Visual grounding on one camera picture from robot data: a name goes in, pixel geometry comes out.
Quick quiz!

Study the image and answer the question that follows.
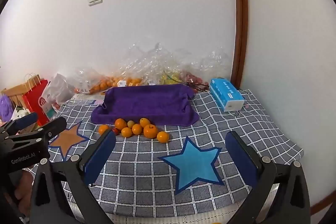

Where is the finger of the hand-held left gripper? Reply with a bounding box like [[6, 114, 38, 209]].
[[5, 116, 67, 147], [0, 112, 39, 135]]

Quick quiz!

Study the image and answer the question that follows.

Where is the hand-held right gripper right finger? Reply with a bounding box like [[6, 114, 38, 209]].
[[225, 130, 311, 224]]

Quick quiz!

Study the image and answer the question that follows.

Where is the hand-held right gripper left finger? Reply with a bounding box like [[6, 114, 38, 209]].
[[29, 130, 117, 224]]

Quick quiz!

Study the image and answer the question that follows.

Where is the purple towel-lined tray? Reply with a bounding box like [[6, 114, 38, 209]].
[[91, 84, 200, 127]]

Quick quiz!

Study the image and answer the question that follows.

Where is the person's left hand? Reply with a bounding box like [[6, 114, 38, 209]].
[[12, 169, 34, 218]]

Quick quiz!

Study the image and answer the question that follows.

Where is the white floral cloth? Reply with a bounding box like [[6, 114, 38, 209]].
[[10, 106, 29, 121]]

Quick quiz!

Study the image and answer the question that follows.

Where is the red paper bag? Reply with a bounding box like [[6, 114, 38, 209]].
[[22, 79, 57, 126]]

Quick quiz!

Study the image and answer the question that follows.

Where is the purple plush toy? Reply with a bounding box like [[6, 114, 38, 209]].
[[0, 95, 13, 121]]

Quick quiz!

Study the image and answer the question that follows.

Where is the brown paper bag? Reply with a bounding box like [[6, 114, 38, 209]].
[[1, 73, 41, 106]]

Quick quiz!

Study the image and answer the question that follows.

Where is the white plastic bag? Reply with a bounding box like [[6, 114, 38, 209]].
[[43, 73, 76, 113]]

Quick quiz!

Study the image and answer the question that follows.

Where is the grey checked star blanket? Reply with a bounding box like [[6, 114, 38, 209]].
[[49, 89, 305, 218]]

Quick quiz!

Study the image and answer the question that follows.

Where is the clear bag of oranges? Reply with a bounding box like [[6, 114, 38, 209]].
[[113, 56, 147, 88], [73, 67, 116, 94]]

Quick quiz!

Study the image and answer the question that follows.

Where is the blue tissue pack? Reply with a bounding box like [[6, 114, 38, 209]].
[[209, 78, 244, 112]]

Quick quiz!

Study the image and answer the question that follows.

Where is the clear bag of yellow fruit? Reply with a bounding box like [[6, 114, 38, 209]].
[[143, 43, 189, 86]]

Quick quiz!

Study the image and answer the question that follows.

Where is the black cable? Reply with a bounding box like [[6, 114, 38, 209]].
[[188, 83, 210, 94]]

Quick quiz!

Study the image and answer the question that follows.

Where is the brown wooden door frame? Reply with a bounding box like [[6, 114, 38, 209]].
[[229, 0, 249, 89]]

